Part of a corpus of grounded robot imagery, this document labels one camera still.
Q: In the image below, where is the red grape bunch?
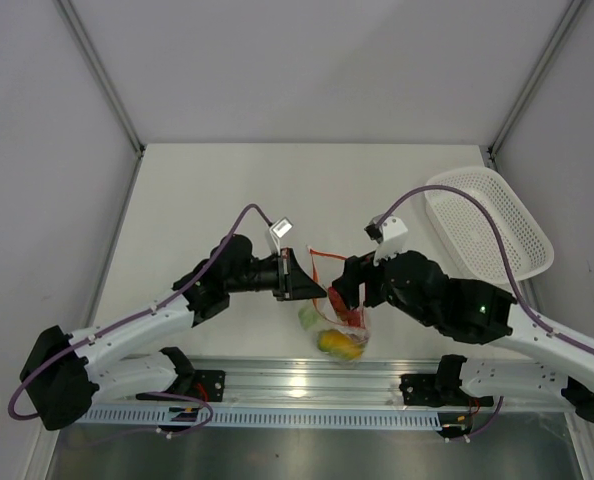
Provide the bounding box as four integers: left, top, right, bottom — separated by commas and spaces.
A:
328, 287, 365, 328

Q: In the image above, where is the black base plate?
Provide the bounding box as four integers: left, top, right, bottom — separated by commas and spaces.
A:
399, 373, 494, 408
190, 370, 226, 403

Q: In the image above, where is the white cauliflower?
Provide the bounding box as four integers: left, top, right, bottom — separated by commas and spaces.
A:
298, 303, 322, 331

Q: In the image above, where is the white slotted cable duct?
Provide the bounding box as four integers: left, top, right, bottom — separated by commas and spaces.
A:
78, 405, 442, 431

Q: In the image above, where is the clear orange zip bag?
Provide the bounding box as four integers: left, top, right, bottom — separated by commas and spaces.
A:
298, 246, 371, 364

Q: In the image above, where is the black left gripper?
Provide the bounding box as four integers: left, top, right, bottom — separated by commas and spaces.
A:
226, 248, 326, 302

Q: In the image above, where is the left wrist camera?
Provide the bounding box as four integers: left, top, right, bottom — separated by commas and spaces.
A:
265, 217, 293, 254

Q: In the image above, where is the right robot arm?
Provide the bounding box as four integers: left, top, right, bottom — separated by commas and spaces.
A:
332, 251, 594, 424

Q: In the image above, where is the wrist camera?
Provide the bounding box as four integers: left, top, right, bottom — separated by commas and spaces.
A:
265, 217, 293, 254
365, 215, 409, 266

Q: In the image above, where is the white perforated plastic basket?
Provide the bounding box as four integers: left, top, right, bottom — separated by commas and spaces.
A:
424, 166, 554, 286

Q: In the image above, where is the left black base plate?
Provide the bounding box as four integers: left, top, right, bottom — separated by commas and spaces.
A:
190, 370, 226, 403

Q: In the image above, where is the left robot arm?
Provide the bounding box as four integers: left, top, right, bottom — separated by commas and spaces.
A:
20, 234, 326, 431

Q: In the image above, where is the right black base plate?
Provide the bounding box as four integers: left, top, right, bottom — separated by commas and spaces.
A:
399, 373, 494, 408

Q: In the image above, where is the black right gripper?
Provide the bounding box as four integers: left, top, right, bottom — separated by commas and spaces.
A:
332, 239, 437, 327

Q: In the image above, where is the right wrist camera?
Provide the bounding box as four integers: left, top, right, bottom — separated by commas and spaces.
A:
365, 215, 409, 266

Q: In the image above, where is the aluminium mounting rail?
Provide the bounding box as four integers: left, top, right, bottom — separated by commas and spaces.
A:
91, 357, 591, 412

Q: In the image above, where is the yellow green mango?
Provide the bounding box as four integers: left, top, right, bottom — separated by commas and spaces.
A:
316, 330, 364, 362

